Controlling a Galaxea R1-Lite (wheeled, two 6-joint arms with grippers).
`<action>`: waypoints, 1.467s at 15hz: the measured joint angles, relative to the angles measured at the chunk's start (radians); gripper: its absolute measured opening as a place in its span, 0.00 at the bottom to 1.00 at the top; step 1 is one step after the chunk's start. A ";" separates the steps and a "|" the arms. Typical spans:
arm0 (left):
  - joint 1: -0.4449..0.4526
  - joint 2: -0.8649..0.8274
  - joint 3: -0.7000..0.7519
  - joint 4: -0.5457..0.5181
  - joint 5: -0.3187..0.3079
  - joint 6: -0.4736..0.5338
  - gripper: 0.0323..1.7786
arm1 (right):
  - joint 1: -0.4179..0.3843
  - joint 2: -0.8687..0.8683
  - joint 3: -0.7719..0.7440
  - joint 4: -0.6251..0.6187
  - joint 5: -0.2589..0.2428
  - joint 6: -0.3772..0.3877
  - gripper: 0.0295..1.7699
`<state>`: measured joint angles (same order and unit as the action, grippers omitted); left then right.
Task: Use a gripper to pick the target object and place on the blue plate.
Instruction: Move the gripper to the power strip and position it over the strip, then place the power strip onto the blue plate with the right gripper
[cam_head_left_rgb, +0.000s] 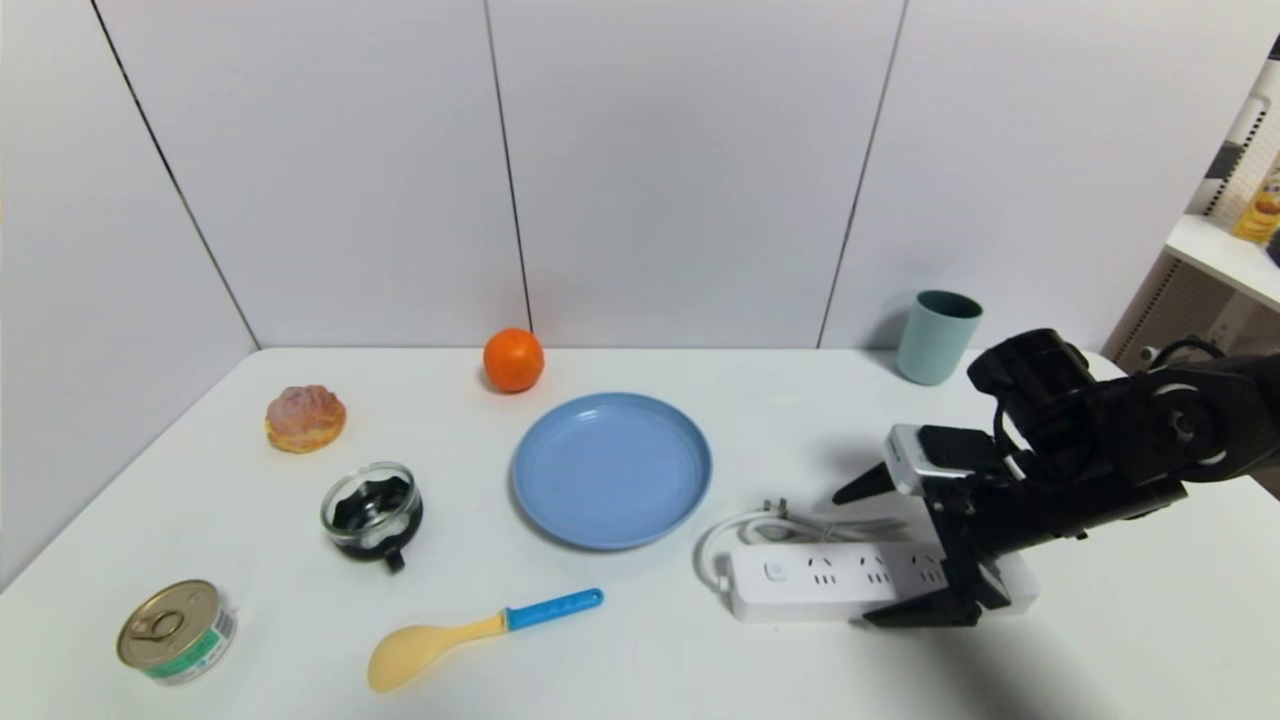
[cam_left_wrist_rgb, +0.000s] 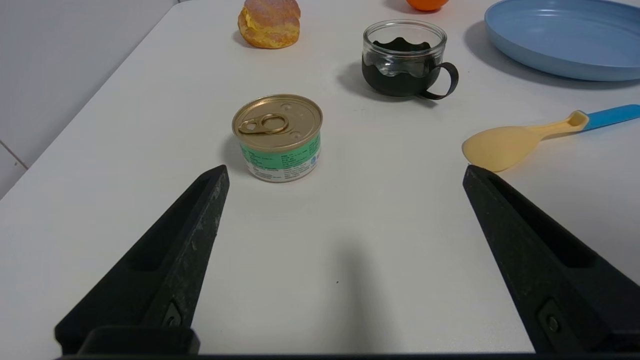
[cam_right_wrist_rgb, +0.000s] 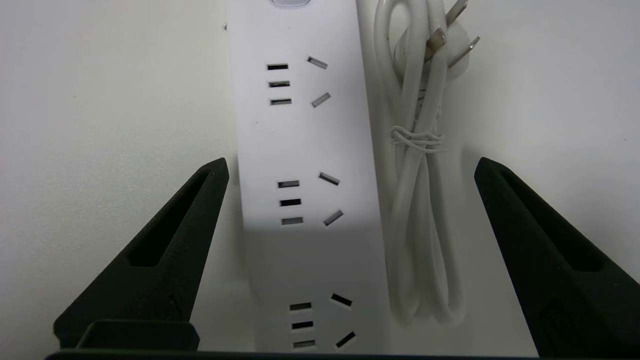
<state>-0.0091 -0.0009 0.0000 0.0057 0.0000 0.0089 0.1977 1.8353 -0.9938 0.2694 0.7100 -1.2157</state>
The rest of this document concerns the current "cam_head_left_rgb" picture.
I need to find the white desk leg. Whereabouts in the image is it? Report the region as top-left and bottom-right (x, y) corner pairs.
(1205, 296), (1280, 357)

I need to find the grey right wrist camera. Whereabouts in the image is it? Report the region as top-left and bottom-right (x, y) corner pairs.
(885, 424), (1027, 498)

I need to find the white pegboard panel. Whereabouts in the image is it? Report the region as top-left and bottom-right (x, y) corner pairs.
(1198, 60), (1280, 231)

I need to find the blue round plate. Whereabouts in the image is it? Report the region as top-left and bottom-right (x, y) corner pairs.
(511, 392), (713, 550)

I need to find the glass cup with black base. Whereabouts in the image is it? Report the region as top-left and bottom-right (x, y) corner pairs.
(321, 461), (425, 573)

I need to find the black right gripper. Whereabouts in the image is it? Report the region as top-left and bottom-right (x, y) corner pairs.
(832, 459), (1095, 630)

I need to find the white power strip with cable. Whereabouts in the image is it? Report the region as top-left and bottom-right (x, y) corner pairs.
(693, 497), (1039, 623)

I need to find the yellow rice spoon blue handle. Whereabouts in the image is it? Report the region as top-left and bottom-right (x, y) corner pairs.
(367, 587), (605, 693)

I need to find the yellow snack package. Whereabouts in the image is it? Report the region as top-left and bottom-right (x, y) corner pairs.
(1232, 165), (1280, 245)

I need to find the tin can with green label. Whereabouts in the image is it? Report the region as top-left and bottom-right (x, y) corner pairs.
(117, 580), (238, 685)

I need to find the teal plastic cup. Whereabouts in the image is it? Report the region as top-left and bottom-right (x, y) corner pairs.
(896, 290), (984, 387)

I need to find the pink glazed cream puff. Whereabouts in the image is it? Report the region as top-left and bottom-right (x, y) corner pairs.
(265, 385), (348, 454)

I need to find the white desk top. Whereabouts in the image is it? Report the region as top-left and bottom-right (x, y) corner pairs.
(1165, 214), (1280, 313)

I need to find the orange fruit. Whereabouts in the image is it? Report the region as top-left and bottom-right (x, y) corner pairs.
(483, 328), (546, 393)

